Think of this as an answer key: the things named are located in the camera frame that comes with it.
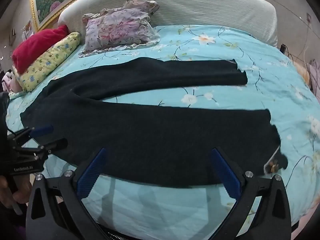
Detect black pants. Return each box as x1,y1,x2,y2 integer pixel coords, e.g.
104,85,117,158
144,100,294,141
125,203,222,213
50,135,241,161
19,57,288,189

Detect white padded headboard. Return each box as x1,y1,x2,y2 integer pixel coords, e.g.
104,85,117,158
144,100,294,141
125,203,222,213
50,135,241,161
57,0,278,47

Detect floral ruffled pillow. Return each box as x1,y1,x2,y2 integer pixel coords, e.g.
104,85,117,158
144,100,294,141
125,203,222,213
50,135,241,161
79,0,161,57

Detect purple floral pillow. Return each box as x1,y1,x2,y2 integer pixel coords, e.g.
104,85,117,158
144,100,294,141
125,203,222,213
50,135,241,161
85,7,152,52

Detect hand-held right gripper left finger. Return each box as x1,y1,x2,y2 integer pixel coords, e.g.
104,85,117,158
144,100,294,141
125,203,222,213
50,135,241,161
25,147,118,240

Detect person's left hand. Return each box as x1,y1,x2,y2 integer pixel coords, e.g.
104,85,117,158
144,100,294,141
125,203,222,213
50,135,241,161
0,174,33,209

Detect turquoise floral bed sheet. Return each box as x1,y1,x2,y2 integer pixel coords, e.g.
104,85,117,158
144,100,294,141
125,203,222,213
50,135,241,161
5,24,320,238

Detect yellow printed pillow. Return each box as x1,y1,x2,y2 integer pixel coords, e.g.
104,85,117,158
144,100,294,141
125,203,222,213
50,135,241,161
12,32,82,92

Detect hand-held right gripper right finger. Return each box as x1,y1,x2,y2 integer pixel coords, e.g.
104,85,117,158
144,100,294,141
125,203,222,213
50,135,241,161
210,147,293,240

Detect gold framed flower painting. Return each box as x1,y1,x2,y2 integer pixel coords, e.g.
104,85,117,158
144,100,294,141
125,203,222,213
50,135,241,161
29,0,115,32

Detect pink white cloth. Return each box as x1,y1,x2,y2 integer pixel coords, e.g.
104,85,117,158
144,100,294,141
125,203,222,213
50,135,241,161
1,70,23,93

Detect red pillow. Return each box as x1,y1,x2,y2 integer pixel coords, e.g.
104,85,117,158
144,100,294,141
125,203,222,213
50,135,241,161
12,24,69,74

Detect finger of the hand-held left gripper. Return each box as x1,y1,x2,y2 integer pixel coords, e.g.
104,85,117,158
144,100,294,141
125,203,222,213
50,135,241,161
7,125,54,142
14,138,68,156

